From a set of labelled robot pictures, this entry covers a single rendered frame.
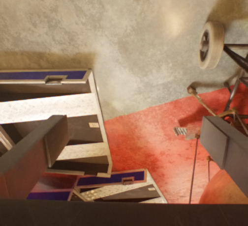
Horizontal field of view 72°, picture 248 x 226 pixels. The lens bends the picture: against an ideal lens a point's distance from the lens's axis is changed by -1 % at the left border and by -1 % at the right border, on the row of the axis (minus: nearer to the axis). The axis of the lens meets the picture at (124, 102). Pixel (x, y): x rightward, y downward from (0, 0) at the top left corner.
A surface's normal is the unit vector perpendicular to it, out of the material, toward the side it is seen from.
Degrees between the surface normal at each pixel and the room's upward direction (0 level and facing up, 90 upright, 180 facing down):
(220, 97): 0
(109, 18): 0
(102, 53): 0
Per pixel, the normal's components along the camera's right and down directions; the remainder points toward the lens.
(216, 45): -0.15, 0.32
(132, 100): -0.14, 0.64
